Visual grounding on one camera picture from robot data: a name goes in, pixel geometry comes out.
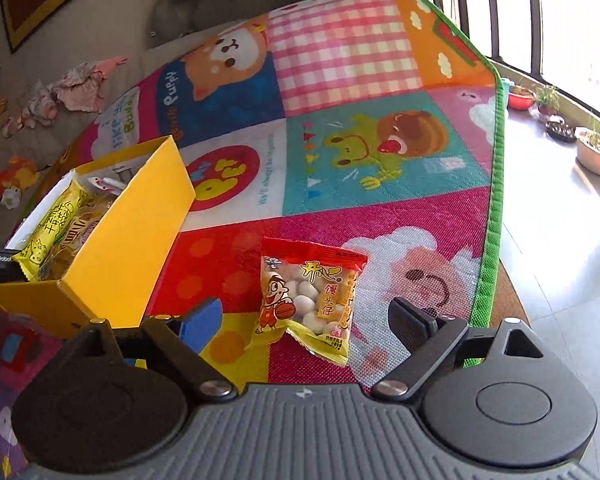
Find yellow snack stick packet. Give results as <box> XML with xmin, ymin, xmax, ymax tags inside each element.
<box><xmin>14</xmin><ymin>180</ymin><xmax>91</xmax><ymax>281</ymax></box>

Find yellow cardboard box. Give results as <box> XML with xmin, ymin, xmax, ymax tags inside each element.
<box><xmin>0</xmin><ymin>136</ymin><xmax>195</xmax><ymax>338</ymax></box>

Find red yellow snack bag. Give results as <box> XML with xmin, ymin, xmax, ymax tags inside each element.
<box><xmin>250</xmin><ymin>237</ymin><xmax>367</xmax><ymax>366</ymax></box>

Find packaged bread bun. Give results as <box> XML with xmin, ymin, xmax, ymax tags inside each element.
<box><xmin>38</xmin><ymin>195</ymin><xmax>114</xmax><ymax>281</ymax></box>

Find orange plush toy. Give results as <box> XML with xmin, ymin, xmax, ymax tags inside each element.
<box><xmin>0</xmin><ymin>156</ymin><xmax>40</xmax><ymax>210</ymax></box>

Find pink crumpled clothes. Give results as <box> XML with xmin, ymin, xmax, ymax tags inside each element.
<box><xmin>1</xmin><ymin>56</ymin><xmax>128</xmax><ymax>138</ymax></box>

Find colourful cartoon play mat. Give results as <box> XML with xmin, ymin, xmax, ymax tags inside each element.
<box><xmin>0</xmin><ymin>0</ymin><xmax>506</xmax><ymax>480</ymax></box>

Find dark round dish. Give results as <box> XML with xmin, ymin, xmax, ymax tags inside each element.
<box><xmin>545</xmin><ymin>116</ymin><xmax>576</xmax><ymax>143</ymax></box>

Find white plant pot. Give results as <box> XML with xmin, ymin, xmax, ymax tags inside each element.
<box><xmin>574</xmin><ymin>127</ymin><xmax>600</xmax><ymax>176</ymax></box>

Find red bowl on sill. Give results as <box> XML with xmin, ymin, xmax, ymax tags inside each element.
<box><xmin>507</xmin><ymin>84</ymin><xmax>535</xmax><ymax>110</ymax></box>

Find small potted green plant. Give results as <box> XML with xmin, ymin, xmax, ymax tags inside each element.
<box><xmin>534</xmin><ymin>86</ymin><xmax>559</xmax><ymax>117</ymax></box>

